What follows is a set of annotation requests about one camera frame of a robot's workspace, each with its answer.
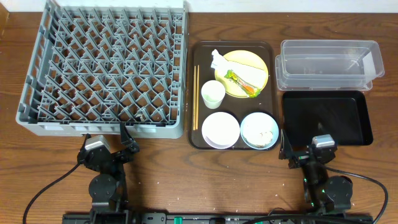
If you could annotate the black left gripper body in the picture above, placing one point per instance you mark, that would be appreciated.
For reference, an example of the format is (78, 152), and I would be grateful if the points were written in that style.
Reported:
(111, 156)

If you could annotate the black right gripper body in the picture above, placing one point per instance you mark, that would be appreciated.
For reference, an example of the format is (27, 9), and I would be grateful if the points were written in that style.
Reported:
(299, 160)

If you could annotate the light blue bowl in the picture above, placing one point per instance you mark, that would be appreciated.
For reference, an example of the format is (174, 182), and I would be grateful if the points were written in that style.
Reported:
(260, 121)

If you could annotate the white pink shallow bowl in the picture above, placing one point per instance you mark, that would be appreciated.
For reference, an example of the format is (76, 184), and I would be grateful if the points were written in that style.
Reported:
(220, 130)

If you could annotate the green orange snack wrapper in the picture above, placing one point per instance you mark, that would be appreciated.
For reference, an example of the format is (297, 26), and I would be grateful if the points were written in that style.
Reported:
(250, 90)

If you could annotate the white napkin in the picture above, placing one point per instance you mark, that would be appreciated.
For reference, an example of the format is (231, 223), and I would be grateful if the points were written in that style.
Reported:
(246, 64)

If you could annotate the pale green plastic cup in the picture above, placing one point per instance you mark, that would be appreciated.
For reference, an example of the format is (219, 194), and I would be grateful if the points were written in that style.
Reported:
(213, 93)

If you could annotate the rice leftovers pile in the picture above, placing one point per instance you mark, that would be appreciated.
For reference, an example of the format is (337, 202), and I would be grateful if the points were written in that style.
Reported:
(258, 139)

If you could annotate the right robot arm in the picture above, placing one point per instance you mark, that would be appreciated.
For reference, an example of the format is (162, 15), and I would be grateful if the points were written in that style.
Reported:
(328, 195)

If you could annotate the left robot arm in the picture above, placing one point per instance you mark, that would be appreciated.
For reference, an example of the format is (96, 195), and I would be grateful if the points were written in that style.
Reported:
(108, 189)

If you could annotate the black rectangular tray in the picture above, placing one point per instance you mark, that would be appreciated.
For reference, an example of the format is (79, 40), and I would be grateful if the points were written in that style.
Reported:
(341, 114)

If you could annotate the grey plastic dish rack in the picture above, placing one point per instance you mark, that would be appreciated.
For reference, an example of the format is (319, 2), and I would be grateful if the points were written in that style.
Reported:
(94, 69)

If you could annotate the dark brown serving tray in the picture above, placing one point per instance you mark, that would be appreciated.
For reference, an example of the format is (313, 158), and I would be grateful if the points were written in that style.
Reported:
(266, 102)

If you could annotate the clear plastic bin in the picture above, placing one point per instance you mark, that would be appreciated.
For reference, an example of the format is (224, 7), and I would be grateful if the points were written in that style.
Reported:
(307, 65)

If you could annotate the yellow round plate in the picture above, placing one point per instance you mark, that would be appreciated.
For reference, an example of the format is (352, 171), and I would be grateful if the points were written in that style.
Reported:
(245, 76)

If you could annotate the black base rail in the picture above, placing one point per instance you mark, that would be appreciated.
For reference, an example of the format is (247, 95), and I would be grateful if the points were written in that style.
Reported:
(163, 218)

